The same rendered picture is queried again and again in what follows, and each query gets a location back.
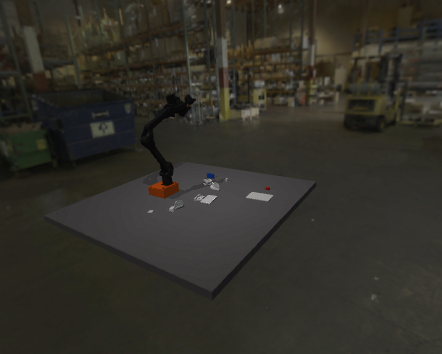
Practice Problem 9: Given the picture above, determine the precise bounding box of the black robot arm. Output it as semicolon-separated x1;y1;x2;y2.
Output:
140;94;182;186

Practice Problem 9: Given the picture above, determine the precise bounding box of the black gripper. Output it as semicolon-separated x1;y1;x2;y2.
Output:
176;94;196;117

